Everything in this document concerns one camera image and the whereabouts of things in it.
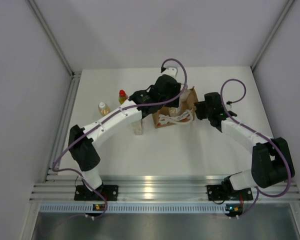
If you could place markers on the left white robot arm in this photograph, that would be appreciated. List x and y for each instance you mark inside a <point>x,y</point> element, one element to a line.
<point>84,141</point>

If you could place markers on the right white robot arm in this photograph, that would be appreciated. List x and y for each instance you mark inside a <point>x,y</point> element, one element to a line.
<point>271,161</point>

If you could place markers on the red cap yellow bottle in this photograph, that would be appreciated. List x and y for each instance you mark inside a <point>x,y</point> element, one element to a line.
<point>122,96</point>

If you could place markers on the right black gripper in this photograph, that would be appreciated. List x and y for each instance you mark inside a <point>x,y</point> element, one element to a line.
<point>199,112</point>

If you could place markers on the grey cap clear bottle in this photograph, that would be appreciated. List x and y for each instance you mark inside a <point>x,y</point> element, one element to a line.
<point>137,127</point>

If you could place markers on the white cap amber bottle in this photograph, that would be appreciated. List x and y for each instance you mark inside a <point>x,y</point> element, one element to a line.
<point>103,109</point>

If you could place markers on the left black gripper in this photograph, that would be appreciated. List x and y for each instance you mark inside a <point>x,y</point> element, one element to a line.
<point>173,103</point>

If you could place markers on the aluminium extrusion rail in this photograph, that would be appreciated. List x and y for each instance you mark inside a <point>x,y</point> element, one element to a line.
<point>61,188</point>

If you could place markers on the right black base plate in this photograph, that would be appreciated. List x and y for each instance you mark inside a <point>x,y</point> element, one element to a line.
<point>219,194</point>

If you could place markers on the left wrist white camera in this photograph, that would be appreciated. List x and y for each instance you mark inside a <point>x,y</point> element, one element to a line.
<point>170,71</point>

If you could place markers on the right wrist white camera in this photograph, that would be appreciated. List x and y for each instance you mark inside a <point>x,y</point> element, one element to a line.
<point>229,105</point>

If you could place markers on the white slotted cable duct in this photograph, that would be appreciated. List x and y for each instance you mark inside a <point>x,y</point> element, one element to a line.
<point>133,208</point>

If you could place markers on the burlap watermelon canvas bag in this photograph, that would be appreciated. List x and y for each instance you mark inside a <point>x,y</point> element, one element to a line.
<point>182,115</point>

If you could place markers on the white cap clear bottle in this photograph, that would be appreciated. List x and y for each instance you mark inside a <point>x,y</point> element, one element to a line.
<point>183,97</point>

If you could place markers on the wrist white camera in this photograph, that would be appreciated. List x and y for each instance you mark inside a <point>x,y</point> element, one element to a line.
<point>229,105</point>
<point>170,71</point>

